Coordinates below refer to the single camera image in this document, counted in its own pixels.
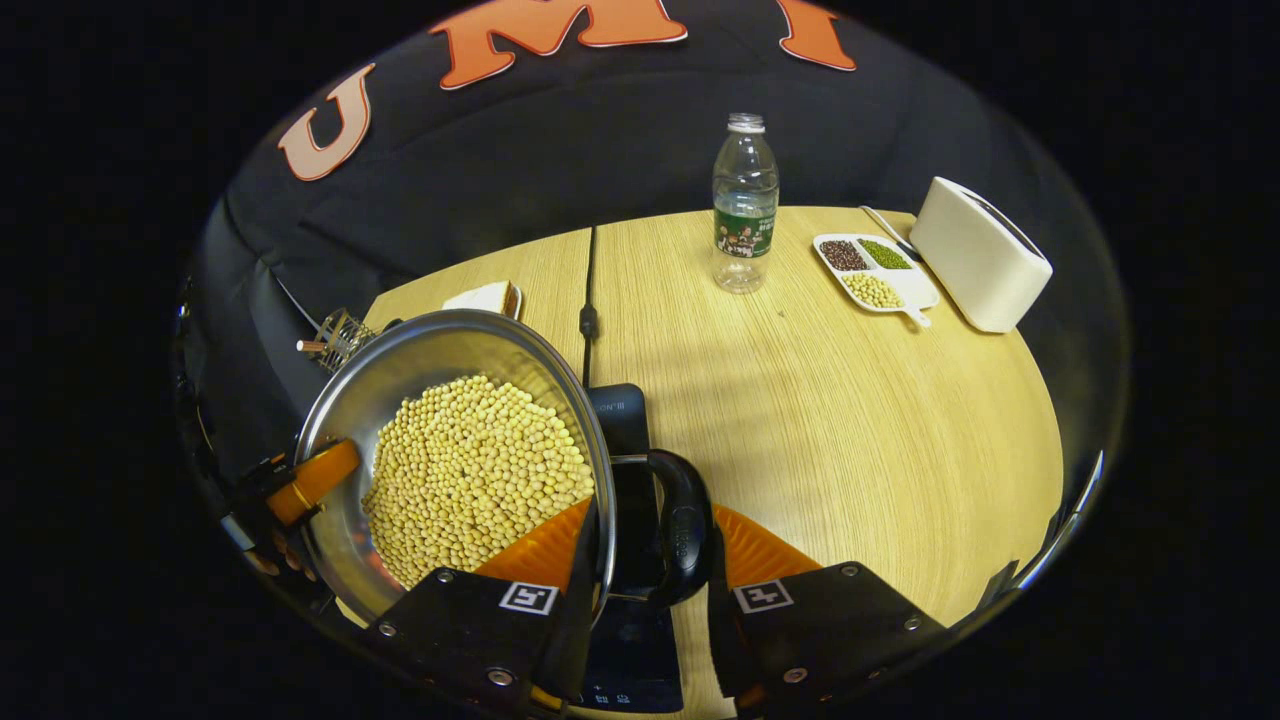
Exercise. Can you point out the pile of soybeans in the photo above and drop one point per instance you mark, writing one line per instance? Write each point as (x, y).
(470, 470)

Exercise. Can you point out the heap of dark red beans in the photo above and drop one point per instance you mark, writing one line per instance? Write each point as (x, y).
(843, 256)

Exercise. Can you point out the clear plastic water bottle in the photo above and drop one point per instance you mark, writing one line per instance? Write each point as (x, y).
(745, 200)

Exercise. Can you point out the small heap of yellow beans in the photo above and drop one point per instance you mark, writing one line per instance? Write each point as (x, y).
(872, 290)

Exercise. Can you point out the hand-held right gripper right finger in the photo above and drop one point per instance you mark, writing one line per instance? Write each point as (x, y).
(722, 640)

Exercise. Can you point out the sandwich with lettuce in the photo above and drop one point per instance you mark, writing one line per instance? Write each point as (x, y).
(485, 298)

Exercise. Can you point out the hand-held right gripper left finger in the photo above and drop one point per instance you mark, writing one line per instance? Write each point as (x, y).
(572, 650)

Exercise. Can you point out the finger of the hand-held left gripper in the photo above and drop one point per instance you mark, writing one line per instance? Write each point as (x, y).
(315, 478)

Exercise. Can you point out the white divided tray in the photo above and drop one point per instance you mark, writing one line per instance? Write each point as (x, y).
(915, 288)

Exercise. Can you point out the black induction cooktop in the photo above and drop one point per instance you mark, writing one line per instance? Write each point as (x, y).
(630, 640)

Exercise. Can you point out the heap of green mung beans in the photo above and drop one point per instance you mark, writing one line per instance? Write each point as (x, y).
(885, 255)

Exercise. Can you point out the thin silver utensil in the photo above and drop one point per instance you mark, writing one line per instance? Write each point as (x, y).
(885, 225)

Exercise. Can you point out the white toaster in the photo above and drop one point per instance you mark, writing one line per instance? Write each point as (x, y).
(975, 260)

